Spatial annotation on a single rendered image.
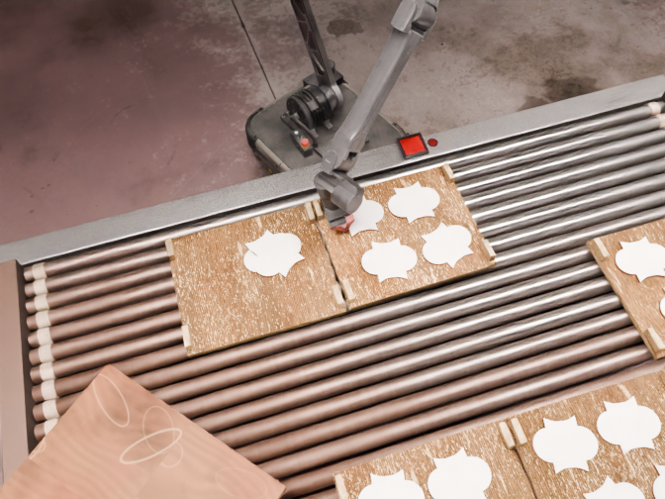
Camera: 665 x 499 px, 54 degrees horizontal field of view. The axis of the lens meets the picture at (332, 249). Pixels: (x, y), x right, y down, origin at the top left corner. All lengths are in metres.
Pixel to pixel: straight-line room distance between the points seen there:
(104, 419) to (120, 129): 2.12
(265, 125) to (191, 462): 1.83
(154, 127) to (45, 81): 0.70
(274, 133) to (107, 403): 1.68
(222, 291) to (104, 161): 1.72
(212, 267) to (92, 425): 0.50
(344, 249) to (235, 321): 0.35
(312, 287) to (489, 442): 0.57
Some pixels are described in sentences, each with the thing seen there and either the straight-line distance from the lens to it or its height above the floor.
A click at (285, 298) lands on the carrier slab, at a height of 0.94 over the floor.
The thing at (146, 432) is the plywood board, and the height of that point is 1.04.
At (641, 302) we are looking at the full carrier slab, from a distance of 1.83.
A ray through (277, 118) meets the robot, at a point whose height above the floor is 0.24.
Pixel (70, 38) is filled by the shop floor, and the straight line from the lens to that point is 4.02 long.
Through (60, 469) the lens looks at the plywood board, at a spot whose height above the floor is 1.04.
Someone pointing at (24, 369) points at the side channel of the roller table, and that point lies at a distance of 1.79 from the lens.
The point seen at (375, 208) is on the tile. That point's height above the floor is 0.95.
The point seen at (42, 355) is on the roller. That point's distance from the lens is 1.81.
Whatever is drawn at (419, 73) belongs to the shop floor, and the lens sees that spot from 3.52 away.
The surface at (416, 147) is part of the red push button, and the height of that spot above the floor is 0.93.
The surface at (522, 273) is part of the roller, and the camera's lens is 1.80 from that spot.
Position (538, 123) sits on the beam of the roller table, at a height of 0.92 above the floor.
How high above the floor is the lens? 2.45
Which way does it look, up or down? 59 degrees down
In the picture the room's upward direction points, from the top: 3 degrees counter-clockwise
